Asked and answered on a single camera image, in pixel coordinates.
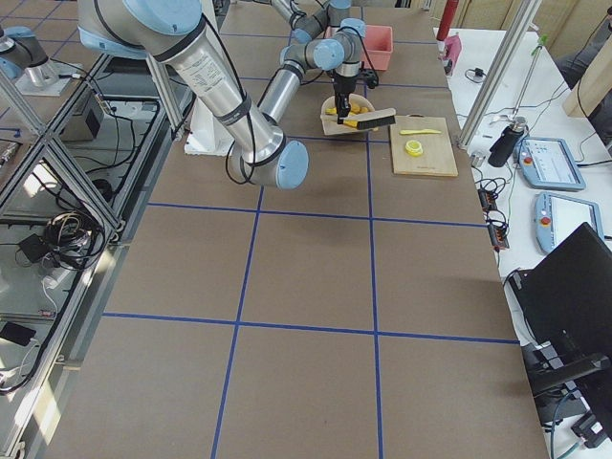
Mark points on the yellow toy lemon slice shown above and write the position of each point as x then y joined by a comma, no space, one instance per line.
414,148

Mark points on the teach pendant tablet far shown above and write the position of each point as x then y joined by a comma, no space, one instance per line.
547,163

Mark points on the metal rod tool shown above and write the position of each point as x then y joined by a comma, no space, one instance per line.
535,55

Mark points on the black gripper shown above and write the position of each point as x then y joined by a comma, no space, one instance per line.
343,86

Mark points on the black water bottle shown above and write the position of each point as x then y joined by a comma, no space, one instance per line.
504,147

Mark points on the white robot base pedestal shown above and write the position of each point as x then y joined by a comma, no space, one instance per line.
207,136

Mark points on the yellow plastic knife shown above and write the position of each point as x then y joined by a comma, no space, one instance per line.
413,132

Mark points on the black laptop monitor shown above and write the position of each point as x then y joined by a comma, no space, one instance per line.
566,298

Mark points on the teach pendant tablet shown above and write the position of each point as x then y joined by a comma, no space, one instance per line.
557,216
547,163

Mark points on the teach pendant tablet near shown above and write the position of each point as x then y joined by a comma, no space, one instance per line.
557,216

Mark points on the beige hand brush black bristles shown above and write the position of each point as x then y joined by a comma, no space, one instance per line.
374,119

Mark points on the aluminium frame post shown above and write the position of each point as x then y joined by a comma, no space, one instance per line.
525,14

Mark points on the bamboo cutting board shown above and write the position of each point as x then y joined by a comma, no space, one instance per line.
438,158

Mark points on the yellow toy corn cob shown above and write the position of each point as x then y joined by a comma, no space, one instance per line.
351,125

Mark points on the beige plastic dustpan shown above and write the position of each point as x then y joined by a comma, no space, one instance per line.
329,117

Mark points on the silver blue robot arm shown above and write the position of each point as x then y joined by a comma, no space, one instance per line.
175,33
306,27

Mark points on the pink plastic bin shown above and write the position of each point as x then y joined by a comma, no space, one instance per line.
378,41

